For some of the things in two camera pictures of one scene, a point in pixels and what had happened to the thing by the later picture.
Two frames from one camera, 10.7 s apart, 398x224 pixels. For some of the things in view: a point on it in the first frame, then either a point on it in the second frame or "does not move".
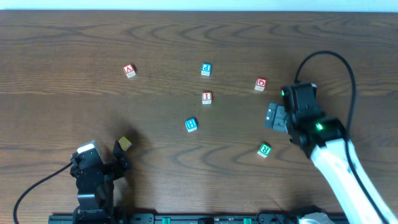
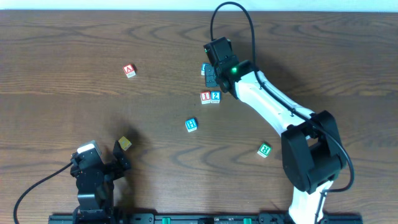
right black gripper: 280,117 to 211,75
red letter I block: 207,98 does not move
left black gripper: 109,168 does not move
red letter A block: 129,70 does not move
